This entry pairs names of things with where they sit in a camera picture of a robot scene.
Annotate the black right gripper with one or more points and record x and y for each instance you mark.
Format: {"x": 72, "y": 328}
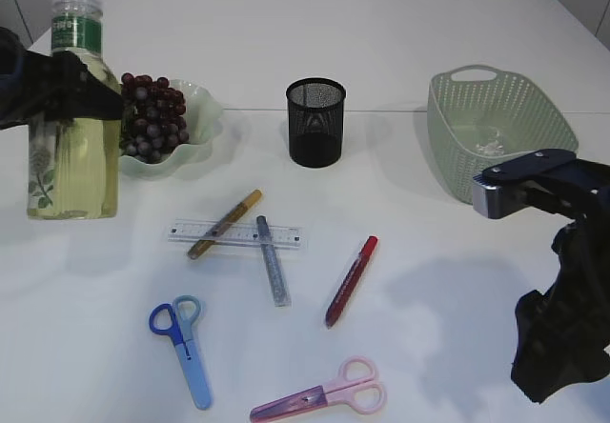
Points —
{"x": 562, "y": 342}

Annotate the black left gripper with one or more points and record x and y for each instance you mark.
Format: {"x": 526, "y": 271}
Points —
{"x": 59, "y": 86}

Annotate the yellow tea bottle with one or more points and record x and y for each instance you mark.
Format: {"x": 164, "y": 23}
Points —
{"x": 73, "y": 165}

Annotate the purple artificial grape bunch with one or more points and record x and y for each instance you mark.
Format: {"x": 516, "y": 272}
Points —
{"x": 154, "y": 122}

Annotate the clear plastic sheet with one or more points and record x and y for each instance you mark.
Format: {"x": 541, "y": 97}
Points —
{"x": 489, "y": 141}

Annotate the red glitter pen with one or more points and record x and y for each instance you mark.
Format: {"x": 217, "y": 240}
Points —
{"x": 350, "y": 281}

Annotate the gold glitter pen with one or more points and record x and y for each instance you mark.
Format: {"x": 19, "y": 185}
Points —
{"x": 202, "y": 245}

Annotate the clear plastic ruler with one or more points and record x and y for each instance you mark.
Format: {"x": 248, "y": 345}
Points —
{"x": 240, "y": 234}

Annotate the green woven plastic basket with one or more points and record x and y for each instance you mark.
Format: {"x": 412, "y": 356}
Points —
{"x": 479, "y": 116}

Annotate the black mesh pen holder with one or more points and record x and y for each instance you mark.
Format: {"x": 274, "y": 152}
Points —
{"x": 315, "y": 121}

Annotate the silver glitter pen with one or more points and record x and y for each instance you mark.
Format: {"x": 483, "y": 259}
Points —
{"x": 276, "y": 278}

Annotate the green wavy glass bowl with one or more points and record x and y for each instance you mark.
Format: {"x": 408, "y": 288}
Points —
{"x": 202, "y": 114}

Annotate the pink scissors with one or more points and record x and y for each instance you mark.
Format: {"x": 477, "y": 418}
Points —
{"x": 357, "y": 374}

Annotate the blue scissors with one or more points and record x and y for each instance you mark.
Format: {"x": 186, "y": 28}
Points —
{"x": 183, "y": 313}

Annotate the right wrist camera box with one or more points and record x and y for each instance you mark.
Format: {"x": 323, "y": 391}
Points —
{"x": 551, "y": 180}

